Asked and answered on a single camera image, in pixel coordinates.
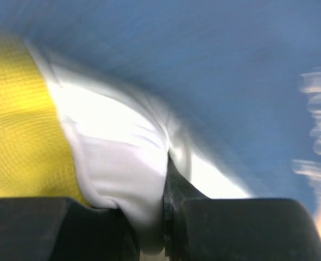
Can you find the blue denim pillowcase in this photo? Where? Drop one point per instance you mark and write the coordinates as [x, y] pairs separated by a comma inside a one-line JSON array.
[[234, 70]]

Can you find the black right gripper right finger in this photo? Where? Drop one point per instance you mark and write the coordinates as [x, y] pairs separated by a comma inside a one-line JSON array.
[[200, 228]]

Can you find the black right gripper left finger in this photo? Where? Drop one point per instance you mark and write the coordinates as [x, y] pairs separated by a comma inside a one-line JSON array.
[[63, 229]]

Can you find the white pillow yellow underside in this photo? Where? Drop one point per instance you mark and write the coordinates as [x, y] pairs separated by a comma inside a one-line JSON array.
[[64, 132]]

